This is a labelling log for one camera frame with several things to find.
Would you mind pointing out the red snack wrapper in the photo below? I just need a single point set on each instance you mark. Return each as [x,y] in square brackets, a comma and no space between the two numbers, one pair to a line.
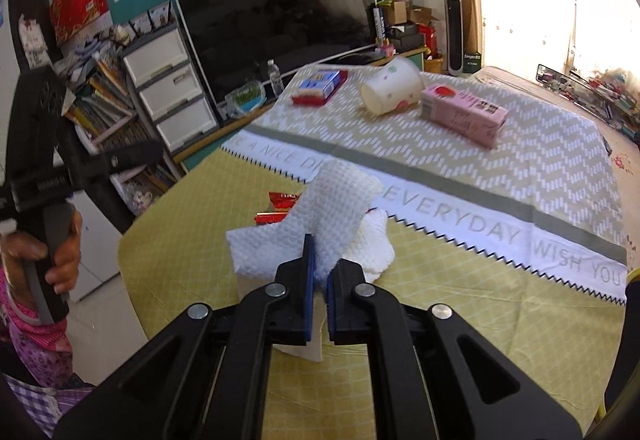
[280,205]

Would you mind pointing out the pink strawberry milk carton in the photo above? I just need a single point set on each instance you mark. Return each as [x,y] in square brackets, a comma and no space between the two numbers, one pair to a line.
[463,112]

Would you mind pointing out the large black television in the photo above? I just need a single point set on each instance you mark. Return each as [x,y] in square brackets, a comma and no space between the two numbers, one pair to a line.
[232,41]

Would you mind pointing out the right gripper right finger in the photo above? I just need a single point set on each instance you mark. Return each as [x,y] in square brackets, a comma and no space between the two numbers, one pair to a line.
[433,375]

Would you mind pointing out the person's left hand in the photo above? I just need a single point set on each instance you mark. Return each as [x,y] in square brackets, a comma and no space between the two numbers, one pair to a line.
[19,248]

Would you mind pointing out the patterned tablecloth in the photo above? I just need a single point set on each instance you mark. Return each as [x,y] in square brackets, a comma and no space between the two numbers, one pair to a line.
[524,240]

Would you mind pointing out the clear plastic bag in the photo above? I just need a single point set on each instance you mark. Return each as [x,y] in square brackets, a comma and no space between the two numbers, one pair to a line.
[246,99]

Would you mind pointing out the bookshelf with books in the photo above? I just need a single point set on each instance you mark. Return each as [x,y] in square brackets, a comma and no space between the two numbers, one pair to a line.
[105,113]

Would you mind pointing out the glass side table with clutter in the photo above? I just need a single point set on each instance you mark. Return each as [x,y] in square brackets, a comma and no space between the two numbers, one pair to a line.
[607,99]

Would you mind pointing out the white drawer unit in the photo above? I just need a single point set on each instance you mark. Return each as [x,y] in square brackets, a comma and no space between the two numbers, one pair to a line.
[160,70]

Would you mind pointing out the red fire extinguisher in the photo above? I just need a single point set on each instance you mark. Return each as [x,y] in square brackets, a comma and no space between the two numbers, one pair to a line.
[430,38]

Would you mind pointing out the yellow rimmed trash bin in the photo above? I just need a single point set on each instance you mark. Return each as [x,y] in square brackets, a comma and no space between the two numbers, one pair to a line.
[632,285]

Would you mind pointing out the red tray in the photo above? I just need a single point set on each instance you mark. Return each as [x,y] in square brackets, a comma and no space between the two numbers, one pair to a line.
[308,101]

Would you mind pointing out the black tower fan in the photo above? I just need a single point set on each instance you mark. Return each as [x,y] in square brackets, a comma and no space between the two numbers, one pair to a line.
[454,33]

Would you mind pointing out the blue cartoon tissue pack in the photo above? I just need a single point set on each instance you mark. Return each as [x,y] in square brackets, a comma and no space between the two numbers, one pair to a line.
[320,85]

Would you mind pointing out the white paper cup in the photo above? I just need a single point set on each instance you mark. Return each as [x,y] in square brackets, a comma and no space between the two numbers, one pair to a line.
[396,85]

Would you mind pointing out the white foam fruit net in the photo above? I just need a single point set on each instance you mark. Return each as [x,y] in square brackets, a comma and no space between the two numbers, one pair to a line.
[371,248]

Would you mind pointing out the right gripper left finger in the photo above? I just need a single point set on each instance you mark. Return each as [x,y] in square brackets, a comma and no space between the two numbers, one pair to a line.
[205,375]

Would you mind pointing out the clear water bottle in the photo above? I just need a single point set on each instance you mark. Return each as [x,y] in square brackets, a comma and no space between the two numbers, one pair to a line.
[275,77]

